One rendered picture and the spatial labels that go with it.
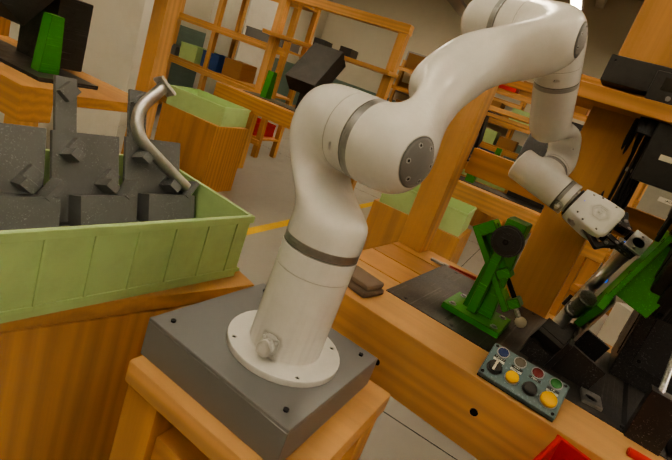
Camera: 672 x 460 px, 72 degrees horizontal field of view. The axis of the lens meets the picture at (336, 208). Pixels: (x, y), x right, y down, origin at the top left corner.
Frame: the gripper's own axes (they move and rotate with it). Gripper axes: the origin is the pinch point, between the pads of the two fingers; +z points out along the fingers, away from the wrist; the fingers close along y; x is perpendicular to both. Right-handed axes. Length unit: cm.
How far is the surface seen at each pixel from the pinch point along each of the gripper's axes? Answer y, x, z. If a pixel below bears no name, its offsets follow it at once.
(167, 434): -96, -18, -32
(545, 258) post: 2.8, 31.4, -11.6
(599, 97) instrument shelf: 25.6, -7.2, -28.3
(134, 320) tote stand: -93, -2, -60
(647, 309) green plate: -13.3, -3.5, 9.8
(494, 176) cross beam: 15, 32, -40
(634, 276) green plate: -11.4, -7.0, 3.7
